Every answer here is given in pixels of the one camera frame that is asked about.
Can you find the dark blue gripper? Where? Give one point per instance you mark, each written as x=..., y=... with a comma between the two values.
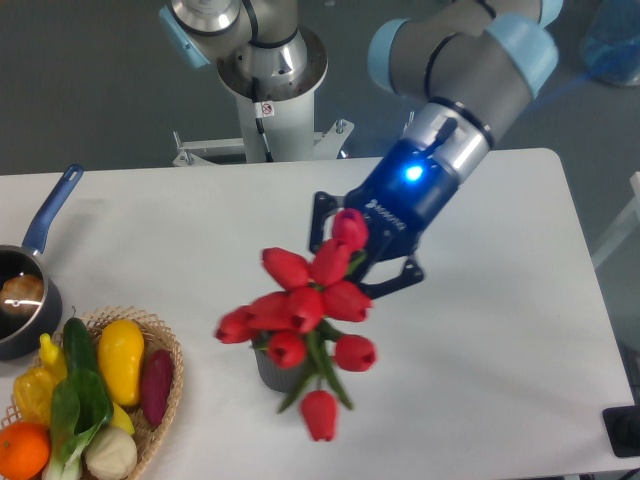
x=403, y=194

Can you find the red tulip bouquet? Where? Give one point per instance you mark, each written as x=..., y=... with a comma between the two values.
x=292, y=324

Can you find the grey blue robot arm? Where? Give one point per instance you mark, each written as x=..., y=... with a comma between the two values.
x=476, y=65

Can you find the dark grey ribbed vase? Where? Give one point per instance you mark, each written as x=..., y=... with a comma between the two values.
x=283, y=380

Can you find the woven wicker basket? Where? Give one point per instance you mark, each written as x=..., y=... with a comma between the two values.
x=157, y=335

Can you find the purple sweet potato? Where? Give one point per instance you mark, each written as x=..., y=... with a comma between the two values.
x=157, y=378

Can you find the yellow banana piece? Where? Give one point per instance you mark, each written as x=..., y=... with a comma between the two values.
x=121, y=419

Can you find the green cucumber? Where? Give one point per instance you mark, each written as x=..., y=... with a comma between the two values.
x=78, y=347

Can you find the blue plastic bag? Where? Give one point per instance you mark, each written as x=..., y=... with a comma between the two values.
x=610, y=48

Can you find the black device at edge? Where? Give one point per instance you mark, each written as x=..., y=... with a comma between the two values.
x=622, y=426

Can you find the green bok choy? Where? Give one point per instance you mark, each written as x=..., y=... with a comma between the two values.
x=80, y=408

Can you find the beige garlic bulb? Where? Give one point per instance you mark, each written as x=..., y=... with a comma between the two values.
x=111, y=455

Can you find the small yellow pepper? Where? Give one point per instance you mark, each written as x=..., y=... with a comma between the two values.
x=52, y=357

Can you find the brown meat patty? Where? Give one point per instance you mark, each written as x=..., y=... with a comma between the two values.
x=22, y=295

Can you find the yellow bell pepper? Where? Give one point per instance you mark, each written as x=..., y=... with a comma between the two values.
x=33, y=393

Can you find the orange fruit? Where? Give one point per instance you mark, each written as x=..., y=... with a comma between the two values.
x=25, y=450

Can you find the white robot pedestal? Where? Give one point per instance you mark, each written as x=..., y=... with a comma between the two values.
x=274, y=91

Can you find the blue handled saucepan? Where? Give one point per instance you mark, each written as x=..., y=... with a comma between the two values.
x=20, y=335

